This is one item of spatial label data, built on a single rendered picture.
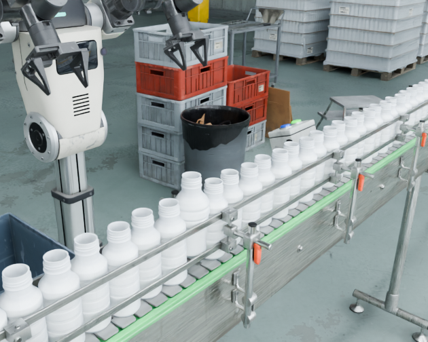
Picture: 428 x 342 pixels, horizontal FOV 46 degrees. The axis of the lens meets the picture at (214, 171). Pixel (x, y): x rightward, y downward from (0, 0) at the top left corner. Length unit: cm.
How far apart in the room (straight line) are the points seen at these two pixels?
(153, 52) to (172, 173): 86
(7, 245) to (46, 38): 57
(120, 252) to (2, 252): 65
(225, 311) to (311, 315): 147
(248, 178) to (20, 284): 53
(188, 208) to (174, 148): 264
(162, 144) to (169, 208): 274
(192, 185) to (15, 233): 63
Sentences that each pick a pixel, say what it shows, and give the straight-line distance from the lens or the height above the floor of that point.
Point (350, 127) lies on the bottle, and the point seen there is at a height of 114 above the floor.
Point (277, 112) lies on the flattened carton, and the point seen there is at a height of 28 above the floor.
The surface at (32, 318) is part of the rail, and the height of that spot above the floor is 111.
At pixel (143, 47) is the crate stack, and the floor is 99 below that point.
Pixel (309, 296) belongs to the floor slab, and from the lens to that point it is 267.
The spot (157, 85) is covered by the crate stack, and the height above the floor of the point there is 74.
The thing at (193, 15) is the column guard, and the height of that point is 38.
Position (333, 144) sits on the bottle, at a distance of 136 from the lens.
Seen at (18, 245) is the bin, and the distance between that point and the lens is 143.
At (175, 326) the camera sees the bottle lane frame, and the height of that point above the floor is 94.
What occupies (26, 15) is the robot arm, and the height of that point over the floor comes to 145.
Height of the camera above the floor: 158
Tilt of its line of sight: 23 degrees down
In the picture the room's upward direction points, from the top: 1 degrees clockwise
